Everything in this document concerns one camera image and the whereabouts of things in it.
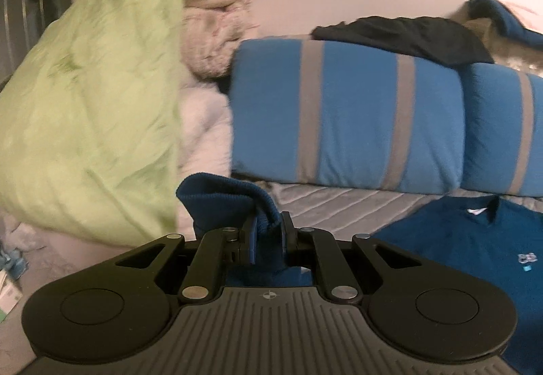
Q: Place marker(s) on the dark blue garment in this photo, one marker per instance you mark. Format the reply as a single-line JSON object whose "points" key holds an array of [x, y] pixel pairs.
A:
{"points": [[505, 21]]}

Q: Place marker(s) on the light green blanket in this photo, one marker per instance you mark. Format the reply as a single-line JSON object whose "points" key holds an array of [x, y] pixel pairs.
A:
{"points": [[85, 103]]}

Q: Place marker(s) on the black garment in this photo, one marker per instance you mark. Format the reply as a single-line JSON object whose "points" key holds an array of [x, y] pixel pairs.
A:
{"points": [[403, 33]]}

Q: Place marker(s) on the white quilted comforter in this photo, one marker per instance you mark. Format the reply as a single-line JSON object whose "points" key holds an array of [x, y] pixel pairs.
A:
{"points": [[199, 137]]}

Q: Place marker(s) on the pale fuzzy blanket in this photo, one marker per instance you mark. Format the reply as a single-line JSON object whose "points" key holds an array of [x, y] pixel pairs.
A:
{"points": [[212, 48]]}

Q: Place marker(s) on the beige fuzzy blanket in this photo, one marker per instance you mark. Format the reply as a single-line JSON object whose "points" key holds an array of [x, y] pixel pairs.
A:
{"points": [[496, 48]]}

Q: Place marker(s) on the blue grey-striped pillow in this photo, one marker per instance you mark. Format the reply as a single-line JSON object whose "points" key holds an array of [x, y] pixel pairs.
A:
{"points": [[348, 112], [492, 124]]}

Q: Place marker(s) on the white green box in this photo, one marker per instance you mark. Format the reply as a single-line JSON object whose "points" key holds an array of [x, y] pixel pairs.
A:
{"points": [[8, 292]]}

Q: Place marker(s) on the blue sweatshirt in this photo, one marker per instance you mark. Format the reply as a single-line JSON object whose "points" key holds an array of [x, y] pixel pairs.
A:
{"points": [[220, 205]]}

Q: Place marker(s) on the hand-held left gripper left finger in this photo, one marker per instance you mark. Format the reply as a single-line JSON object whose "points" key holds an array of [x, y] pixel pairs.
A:
{"points": [[252, 245]]}

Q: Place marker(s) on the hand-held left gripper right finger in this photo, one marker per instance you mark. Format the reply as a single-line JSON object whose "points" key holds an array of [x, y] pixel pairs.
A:
{"points": [[288, 239]]}

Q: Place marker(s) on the barred window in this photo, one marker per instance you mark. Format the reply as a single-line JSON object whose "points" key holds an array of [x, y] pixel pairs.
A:
{"points": [[25, 10]]}

